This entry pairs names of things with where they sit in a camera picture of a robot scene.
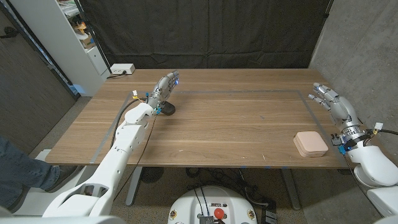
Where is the small cardboard box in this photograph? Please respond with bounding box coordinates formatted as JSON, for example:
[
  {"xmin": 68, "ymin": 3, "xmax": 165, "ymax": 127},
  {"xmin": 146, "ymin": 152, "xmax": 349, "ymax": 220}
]
[{"xmin": 81, "ymin": 33, "xmax": 96, "ymax": 49}]

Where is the black glasses case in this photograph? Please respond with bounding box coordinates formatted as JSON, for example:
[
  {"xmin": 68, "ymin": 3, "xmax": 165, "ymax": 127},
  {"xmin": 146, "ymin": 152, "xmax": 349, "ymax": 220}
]
[{"xmin": 160, "ymin": 101, "xmax": 177, "ymax": 116}]

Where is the white shelf cabinet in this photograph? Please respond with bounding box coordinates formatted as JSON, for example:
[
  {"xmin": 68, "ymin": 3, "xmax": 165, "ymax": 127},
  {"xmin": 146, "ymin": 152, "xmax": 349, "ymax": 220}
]
[{"xmin": 9, "ymin": 0, "xmax": 111, "ymax": 97}]

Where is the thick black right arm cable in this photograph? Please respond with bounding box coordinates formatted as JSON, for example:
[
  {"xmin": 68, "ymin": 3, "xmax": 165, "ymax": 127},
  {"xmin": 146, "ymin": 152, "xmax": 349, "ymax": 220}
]
[{"xmin": 362, "ymin": 128, "xmax": 398, "ymax": 147}]

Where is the dark shoe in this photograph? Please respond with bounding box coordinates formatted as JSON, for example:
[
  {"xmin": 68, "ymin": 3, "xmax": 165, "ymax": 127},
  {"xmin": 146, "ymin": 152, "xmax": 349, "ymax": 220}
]
[{"xmin": 45, "ymin": 165, "xmax": 80, "ymax": 191}]

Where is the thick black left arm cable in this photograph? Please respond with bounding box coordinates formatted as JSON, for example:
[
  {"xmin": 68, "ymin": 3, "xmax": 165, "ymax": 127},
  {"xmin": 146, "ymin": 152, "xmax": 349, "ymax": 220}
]
[{"xmin": 110, "ymin": 98, "xmax": 149, "ymax": 149}]

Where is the white floor board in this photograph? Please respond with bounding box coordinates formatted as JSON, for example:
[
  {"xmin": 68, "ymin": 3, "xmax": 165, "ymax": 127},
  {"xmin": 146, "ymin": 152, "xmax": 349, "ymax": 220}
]
[{"xmin": 14, "ymin": 148, "xmax": 102, "ymax": 216}]

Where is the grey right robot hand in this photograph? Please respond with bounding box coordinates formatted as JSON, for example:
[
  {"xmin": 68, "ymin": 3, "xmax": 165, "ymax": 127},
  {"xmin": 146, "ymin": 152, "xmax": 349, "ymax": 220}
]
[{"xmin": 307, "ymin": 82, "xmax": 370, "ymax": 146}]

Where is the pink square jewelry box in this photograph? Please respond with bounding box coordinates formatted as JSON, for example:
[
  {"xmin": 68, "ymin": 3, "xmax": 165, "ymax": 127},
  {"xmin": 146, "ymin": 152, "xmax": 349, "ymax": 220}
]
[{"xmin": 293, "ymin": 131, "xmax": 330, "ymax": 158}]

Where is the yellow toy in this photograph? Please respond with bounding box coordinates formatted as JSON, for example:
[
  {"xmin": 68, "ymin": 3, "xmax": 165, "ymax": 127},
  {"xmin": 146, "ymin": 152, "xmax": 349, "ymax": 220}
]
[{"xmin": 73, "ymin": 21, "xmax": 88, "ymax": 35}]

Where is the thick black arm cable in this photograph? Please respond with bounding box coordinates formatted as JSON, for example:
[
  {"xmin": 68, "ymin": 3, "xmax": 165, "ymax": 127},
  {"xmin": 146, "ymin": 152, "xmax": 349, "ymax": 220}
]
[
  {"xmin": 362, "ymin": 128, "xmax": 398, "ymax": 147},
  {"xmin": 110, "ymin": 98, "xmax": 149, "ymax": 149}
]

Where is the person leg in jeans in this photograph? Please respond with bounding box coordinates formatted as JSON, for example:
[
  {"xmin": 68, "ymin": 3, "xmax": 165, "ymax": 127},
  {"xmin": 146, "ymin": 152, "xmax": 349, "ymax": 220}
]
[{"xmin": 0, "ymin": 135, "xmax": 60, "ymax": 209}]

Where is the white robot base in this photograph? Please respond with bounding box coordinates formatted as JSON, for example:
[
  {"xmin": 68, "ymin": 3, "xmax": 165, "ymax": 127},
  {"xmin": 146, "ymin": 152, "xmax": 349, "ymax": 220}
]
[{"xmin": 167, "ymin": 185, "xmax": 258, "ymax": 224}]

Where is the black backdrop stand pole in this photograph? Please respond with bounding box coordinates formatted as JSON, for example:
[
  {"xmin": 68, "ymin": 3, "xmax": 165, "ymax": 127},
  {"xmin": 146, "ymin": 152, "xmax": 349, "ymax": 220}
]
[{"xmin": 73, "ymin": 0, "xmax": 113, "ymax": 75}]

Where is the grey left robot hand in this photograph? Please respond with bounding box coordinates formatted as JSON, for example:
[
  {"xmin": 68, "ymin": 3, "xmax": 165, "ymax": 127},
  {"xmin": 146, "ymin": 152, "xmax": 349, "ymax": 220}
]
[{"xmin": 146, "ymin": 70, "xmax": 180, "ymax": 110}]

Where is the black floor power strip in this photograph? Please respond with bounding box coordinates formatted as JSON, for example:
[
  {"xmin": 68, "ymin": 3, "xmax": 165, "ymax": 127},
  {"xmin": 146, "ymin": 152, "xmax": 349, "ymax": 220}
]
[{"xmin": 260, "ymin": 198, "xmax": 278, "ymax": 224}]

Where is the white power outlet box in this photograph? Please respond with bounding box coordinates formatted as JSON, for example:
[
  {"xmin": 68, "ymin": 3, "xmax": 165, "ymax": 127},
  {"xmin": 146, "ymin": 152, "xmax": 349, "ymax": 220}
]
[{"xmin": 110, "ymin": 63, "xmax": 136, "ymax": 75}]

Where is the black round floor fan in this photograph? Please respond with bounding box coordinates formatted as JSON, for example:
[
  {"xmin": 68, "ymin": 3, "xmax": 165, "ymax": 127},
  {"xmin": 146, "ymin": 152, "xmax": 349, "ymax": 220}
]
[{"xmin": 139, "ymin": 167, "xmax": 165, "ymax": 184}]

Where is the grey table leg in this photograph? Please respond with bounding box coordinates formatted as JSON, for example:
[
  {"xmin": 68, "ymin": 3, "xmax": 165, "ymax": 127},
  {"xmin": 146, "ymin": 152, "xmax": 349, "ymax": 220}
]
[
  {"xmin": 280, "ymin": 168, "xmax": 302, "ymax": 211},
  {"xmin": 125, "ymin": 167, "xmax": 143, "ymax": 207}
]

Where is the black floor cable bundle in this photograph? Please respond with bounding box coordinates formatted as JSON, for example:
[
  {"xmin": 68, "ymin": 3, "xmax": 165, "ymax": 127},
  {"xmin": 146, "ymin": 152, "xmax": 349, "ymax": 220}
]
[{"xmin": 185, "ymin": 167, "xmax": 270, "ymax": 208}]

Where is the black backdrop curtain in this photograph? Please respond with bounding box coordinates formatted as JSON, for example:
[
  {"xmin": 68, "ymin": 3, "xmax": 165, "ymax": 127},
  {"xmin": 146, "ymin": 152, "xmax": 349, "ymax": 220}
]
[{"xmin": 79, "ymin": 0, "xmax": 335, "ymax": 70}]

